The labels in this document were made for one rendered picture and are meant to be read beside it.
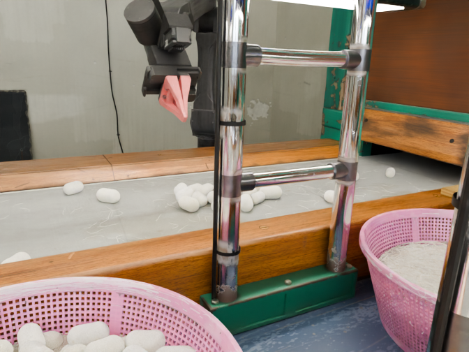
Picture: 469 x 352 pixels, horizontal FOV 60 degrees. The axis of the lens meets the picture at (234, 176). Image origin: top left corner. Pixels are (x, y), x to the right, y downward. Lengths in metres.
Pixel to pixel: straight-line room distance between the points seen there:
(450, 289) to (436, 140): 0.64
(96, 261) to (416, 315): 0.30
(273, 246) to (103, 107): 2.27
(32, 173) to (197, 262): 0.40
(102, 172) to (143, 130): 1.99
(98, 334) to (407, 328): 0.29
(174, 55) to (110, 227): 0.36
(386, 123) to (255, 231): 0.51
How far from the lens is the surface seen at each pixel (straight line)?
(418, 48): 0.95
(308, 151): 0.95
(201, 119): 1.08
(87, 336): 0.37
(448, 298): 0.21
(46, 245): 0.53
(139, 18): 0.76
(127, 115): 2.70
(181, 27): 0.73
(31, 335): 0.38
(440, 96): 0.91
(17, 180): 0.75
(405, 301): 0.43
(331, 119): 1.11
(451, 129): 0.83
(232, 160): 0.38
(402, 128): 0.89
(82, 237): 0.54
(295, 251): 0.49
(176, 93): 0.72
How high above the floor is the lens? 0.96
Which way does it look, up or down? 16 degrees down
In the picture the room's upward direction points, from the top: 2 degrees clockwise
